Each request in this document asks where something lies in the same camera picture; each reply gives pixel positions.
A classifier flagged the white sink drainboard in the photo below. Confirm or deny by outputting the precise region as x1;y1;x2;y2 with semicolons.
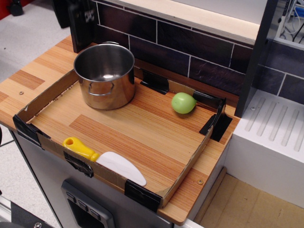
225;90;304;207

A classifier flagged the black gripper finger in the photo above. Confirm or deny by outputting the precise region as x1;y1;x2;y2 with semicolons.
52;0;95;48

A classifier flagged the black object on floor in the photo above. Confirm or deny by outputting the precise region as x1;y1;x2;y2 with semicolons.
7;0;24;16

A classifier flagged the grey oven control panel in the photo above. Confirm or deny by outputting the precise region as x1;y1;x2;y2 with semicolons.
61;180;115;228

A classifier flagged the dark grey vertical post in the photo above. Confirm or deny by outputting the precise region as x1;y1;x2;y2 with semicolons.
234;0;278;118

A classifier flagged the green toy pear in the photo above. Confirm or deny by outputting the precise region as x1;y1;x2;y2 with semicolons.
171;92;197;114

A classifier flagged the cardboard fence with black tape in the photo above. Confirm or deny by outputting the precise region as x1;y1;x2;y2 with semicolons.
12;49;233;213

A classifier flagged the stainless steel pot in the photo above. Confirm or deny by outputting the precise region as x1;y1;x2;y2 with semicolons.
74;42;135;110

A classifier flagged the yellow handled white toy knife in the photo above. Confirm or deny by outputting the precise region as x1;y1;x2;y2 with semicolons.
62;137;147;187

